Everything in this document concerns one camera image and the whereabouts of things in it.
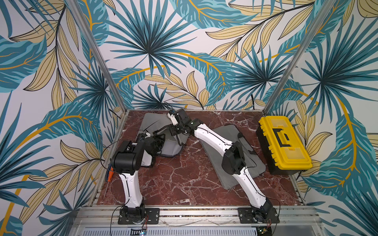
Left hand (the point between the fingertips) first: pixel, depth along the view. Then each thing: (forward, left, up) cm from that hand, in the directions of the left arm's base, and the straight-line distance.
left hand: (166, 135), depth 99 cm
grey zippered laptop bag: (+1, +5, +11) cm, 12 cm away
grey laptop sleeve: (-18, -55, -2) cm, 58 cm away
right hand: (-1, -3, +8) cm, 9 cm away
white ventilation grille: (-52, -9, -5) cm, 53 cm away
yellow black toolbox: (-17, -66, +13) cm, 69 cm away
